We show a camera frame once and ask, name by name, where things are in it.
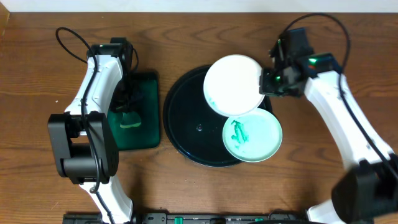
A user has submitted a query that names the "green sponge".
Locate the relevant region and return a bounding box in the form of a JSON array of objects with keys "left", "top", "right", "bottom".
[{"left": 120, "top": 111, "right": 142, "bottom": 129}]

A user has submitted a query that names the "white plate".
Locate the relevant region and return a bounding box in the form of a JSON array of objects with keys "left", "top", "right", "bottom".
[{"left": 203, "top": 54, "right": 265, "bottom": 117}]

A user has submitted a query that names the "mint plate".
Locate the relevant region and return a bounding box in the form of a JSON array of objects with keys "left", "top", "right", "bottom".
[{"left": 222, "top": 108, "right": 283, "bottom": 162}]

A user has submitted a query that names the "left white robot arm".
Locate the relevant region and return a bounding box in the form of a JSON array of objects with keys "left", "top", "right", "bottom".
[{"left": 48, "top": 38, "right": 133, "bottom": 223}]

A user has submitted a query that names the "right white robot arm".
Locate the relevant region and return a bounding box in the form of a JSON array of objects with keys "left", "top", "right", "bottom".
[{"left": 260, "top": 46, "right": 397, "bottom": 223}]

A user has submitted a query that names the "dark green rectangular tray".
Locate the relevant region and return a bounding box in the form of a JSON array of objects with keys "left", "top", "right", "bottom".
[{"left": 107, "top": 71, "right": 160, "bottom": 151}]

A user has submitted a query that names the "round black tray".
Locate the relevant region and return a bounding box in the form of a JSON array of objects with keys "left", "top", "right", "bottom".
[{"left": 162, "top": 64, "right": 274, "bottom": 167}]

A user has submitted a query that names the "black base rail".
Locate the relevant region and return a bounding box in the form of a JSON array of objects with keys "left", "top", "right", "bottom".
[{"left": 62, "top": 212, "right": 310, "bottom": 224}]

